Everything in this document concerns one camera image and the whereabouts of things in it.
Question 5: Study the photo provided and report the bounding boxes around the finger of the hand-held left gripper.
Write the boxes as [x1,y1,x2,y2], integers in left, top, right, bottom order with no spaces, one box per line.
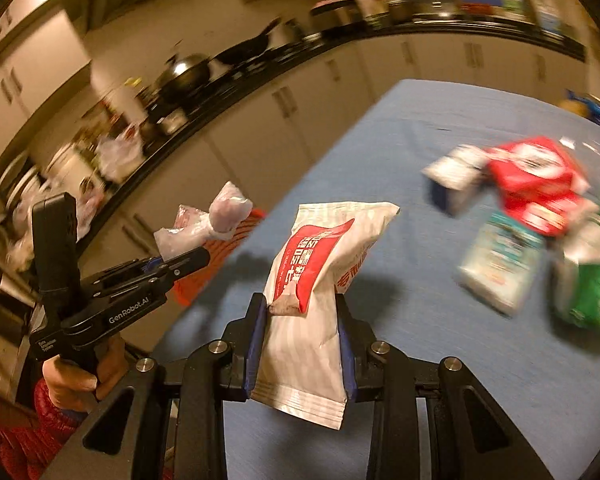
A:
[92,246,212,311]
[82,256,164,294]

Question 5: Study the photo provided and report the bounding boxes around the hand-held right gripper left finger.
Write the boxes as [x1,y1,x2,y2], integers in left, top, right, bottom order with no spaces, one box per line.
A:
[40,292,271,480]

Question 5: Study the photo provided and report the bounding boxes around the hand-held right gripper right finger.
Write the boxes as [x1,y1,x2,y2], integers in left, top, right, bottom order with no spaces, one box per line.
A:
[332,295,556,480]

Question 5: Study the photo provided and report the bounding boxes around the red plastic basket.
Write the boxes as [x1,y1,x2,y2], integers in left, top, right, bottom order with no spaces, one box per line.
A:
[172,209,268,308]

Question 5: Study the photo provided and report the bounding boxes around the white red snack packet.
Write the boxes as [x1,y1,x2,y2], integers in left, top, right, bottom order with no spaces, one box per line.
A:
[250,201,401,431]

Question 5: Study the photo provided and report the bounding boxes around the clear plastic wrapper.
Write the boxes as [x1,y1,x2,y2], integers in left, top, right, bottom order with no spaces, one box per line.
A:
[153,181,254,264]

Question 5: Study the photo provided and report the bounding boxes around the green snack packet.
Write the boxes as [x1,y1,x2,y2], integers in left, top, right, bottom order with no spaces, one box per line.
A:
[552,202,600,333]

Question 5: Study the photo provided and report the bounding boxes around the red white printed box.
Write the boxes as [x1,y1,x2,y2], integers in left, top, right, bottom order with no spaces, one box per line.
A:
[485,136,600,238]

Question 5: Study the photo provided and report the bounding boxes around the person's left forearm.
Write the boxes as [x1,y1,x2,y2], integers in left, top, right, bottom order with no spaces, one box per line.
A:
[0,377,88,480]

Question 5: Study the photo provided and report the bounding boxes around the person's left hand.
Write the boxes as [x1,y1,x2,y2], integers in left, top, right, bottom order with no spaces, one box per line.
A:
[44,336,129,414]

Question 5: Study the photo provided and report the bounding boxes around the clear plastic bag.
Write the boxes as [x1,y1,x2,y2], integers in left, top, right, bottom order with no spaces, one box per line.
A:
[97,130,148,183]

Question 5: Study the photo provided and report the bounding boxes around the square glass jar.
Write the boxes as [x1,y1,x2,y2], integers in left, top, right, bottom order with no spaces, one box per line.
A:
[147,105,188,136]

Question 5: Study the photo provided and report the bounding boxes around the white kitchen base cabinets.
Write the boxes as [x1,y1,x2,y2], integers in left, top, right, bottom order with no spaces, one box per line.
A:
[75,20,586,281]

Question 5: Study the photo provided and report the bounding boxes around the teal white tissue pack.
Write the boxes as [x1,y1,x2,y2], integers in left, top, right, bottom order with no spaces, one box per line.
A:
[457,210,546,316]

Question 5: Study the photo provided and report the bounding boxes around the steel wok with lid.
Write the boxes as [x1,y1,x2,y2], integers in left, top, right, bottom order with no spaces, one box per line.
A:
[155,54,213,103]

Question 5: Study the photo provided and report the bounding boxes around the blue tablecloth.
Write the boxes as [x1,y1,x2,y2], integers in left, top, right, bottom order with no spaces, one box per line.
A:
[155,79,600,480]

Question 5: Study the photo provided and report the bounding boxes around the white dark small carton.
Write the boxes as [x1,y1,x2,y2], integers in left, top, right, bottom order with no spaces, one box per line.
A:
[422,144,491,217]

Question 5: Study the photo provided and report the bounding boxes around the black frying pan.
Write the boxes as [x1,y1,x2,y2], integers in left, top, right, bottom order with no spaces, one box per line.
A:
[212,17,283,66]

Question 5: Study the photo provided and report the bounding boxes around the blue yellow packet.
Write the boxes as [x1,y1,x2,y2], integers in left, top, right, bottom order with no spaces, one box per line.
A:
[560,89,600,133]

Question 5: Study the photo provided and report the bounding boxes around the steel pot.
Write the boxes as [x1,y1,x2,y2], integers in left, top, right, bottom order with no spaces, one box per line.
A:
[412,0,456,23]

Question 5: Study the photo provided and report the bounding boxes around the white wall cabinets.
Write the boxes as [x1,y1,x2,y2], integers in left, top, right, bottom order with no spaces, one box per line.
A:
[0,7,93,181]

